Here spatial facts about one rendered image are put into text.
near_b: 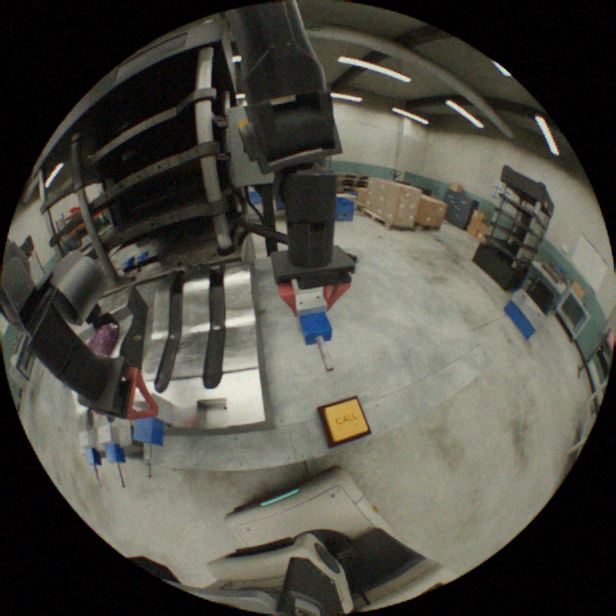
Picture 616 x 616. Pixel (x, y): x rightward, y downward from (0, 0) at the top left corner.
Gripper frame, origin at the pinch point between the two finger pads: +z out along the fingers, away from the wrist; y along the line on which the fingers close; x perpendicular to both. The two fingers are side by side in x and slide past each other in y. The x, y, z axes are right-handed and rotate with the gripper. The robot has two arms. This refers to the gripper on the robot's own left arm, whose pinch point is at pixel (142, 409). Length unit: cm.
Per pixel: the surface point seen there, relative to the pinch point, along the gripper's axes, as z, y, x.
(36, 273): -50, 396, -166
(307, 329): -0.4, -27.1, -9.0
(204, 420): 7.4, -7.2, -0.2
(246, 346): 5.6, -16.1, -12.5
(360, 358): 15.1, -39.0, -9.1
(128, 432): 7.3, 12.4, 3.0
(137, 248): -1, 46, -78
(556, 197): -133, -662, -83
